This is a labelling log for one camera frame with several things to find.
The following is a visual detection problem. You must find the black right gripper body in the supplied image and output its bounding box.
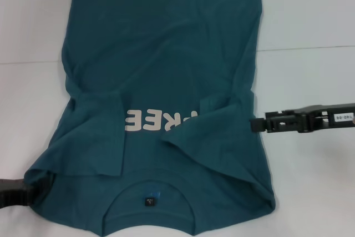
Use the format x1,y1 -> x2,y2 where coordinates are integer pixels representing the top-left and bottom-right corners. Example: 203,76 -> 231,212
297,103 -> 355,134

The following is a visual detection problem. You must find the teal t-shirt with FREE print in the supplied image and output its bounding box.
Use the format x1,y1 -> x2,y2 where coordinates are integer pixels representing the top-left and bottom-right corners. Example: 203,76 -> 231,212
23,0 -> 277,237

